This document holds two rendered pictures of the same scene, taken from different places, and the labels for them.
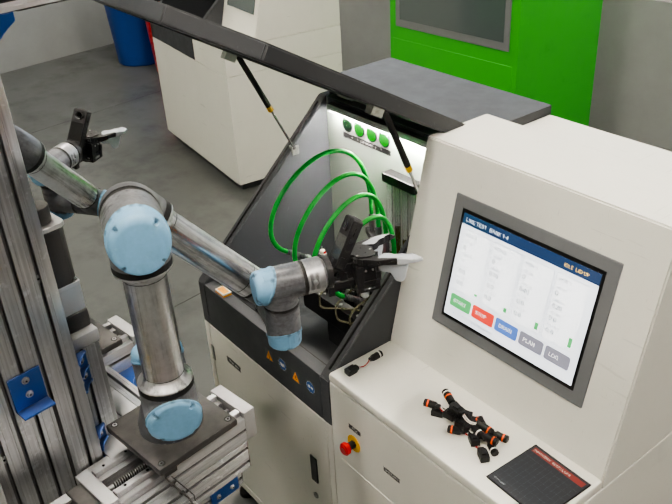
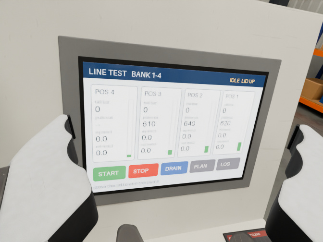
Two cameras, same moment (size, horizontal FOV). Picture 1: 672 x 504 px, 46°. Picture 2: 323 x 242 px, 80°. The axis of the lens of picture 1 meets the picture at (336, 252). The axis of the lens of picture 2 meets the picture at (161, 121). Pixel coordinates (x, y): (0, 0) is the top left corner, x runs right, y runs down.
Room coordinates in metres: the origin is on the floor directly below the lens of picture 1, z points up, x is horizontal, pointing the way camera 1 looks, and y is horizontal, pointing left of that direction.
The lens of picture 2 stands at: (1.48, -0.05, 1.51)
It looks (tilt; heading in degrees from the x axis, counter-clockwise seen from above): 31 degrees down; 287
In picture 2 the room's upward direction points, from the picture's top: 10 degrees clockwise
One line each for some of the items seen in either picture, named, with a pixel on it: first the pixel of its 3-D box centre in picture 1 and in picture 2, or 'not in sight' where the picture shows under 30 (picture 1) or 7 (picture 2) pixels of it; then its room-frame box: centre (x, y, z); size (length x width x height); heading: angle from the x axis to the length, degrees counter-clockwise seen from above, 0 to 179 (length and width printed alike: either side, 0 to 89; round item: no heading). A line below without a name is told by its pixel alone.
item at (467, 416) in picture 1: (464, 420); not in sight; (1.42, -0.28, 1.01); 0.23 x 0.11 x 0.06; 37
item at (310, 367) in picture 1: (265, 344); not in sight; (1.96, 0.23, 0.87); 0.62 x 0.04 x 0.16; 37
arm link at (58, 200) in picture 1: (62, 199); not in sight; (2.09, 0.78, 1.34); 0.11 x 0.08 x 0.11; 70
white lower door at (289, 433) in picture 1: (272, 449); not in sight; (1.95, 0.25, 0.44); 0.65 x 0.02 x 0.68; 37
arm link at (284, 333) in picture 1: (281, 318); not in sight; (1.42, 0.13, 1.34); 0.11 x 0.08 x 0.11; 19
